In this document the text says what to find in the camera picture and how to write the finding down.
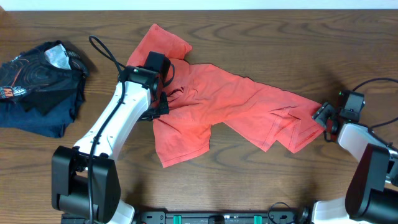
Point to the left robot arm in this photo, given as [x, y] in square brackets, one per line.
[85, 182]

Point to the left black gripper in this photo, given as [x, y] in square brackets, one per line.
[161, 106]

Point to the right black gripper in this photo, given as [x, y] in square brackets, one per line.
[323, 112]

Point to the navy blue folded garment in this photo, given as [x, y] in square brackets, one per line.
[52, 125]

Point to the black graphic t-shirt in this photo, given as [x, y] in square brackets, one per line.
[42, 77]

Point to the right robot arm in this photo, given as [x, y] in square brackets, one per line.
[367, 199]

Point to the red t-shirt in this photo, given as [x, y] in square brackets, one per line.
[202, 95]

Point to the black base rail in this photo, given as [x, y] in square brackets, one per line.
[278, 216]

